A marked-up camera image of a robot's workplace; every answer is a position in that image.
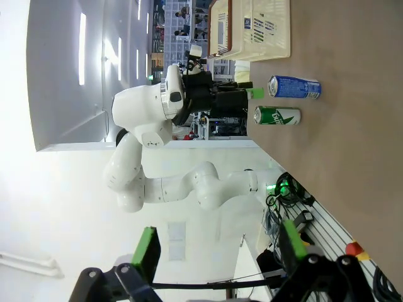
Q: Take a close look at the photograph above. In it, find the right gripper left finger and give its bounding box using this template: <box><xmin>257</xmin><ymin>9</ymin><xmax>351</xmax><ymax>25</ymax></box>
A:
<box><xmin>68</xmin><ymin>225</ymin><xmax>165</xmax><ymax>302</ymax></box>

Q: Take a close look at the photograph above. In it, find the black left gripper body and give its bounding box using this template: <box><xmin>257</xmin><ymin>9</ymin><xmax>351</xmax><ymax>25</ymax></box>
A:
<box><xmin>185</xmin><ymin>72</ymin><xmax>247</xmax><ymax>111</ymax></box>

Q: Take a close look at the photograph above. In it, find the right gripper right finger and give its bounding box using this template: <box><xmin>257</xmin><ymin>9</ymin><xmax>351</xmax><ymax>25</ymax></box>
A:
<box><xmin>273</xmin><ymin>219</ymin><xmax>390</xmax><ymax>302</ymax></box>

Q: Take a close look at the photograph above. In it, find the green drink can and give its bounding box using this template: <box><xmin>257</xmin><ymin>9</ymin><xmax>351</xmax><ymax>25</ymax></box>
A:
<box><xmin>253</xmin><ymin>105</ymin><xmax>302</xmax><ymax>126</ymax></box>

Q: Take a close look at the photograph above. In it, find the blue drink can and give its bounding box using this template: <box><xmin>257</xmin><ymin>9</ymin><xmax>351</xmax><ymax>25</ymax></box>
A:
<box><xmin>267</xmin><ymin>74</ymin><xmax>322</xmax><ymax>101</ymax></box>

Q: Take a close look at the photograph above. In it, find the cream basket with brown rim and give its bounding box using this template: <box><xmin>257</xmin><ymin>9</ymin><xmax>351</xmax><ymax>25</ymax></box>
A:
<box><xmin>207</xmin><ymin>0</ymin><xmax>291</xmax><ymax>62</ymax></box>

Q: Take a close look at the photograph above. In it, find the white rectangular block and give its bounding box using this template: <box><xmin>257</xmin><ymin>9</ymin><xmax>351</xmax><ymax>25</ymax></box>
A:
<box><xmin>234</xmin><ymin>60</ymin><xmax>252</xmax><ymax>85</ymax></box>

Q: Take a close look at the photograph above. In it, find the white wrist-mounted device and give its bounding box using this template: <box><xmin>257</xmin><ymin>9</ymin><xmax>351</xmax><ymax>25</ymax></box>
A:
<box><xmin>185</xmin><ymin>45</ymin><xmax>203</xmax><ymax>76</ymax></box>

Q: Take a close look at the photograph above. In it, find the black bag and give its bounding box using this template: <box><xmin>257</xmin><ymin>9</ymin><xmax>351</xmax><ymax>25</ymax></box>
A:
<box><xmin>256</xmin><ymin>250</ymin><xmax>284</xmax><ymax>281</ymax></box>

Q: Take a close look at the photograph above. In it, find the red emergency stop button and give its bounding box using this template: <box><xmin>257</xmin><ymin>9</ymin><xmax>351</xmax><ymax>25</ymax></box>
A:
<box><xmin>345</xmin><ymin>240</ymin><xmax>373</xmax><ymax>262</ymax></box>

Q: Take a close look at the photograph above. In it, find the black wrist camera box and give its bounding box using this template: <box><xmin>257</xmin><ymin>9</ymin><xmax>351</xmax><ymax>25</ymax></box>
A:
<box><xmin>213</xmin><ymin>90</ymin><xmax>249</xmax><ymax>120</ymax></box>

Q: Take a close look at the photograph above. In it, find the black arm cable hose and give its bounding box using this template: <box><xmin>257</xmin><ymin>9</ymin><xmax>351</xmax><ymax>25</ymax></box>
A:
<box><xmin>172</xmin><ymin>99</ymin><xmax>191</xmax><ymax>126</ymax></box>

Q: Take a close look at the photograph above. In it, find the white wall notice sheet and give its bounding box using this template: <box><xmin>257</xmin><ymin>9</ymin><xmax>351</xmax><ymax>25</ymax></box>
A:
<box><xmin>167</xmin><ymin>221</ymin><xmax>186</xmax><ymax>262</ymax></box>

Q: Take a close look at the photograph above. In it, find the white slotted mounting rail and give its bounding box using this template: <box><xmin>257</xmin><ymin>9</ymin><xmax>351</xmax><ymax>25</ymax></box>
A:
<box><xmin>267</xmin><ymin>185</ymin><xmax>383</xmax><ymax>284</ymax></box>

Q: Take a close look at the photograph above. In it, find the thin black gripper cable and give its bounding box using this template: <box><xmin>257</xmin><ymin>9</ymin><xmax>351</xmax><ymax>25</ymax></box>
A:
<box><xmin>152</xmin><ymin>273</ymin><xmax>284</xmax><ymax>289</ymax></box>

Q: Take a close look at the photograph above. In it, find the black coiled cable bundle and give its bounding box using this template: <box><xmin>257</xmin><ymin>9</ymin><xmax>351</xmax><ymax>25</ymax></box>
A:
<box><xmin>266</xmin><ymin>171</ymin><xmax>316</xmax><ymax>210</ymax></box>

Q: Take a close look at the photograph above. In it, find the white wall pipe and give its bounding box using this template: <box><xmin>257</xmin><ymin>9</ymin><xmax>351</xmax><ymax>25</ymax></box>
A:
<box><xmin>0</xmin><ymin>250</ymin><xmax>65</xmax><ymax>279</ymax></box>

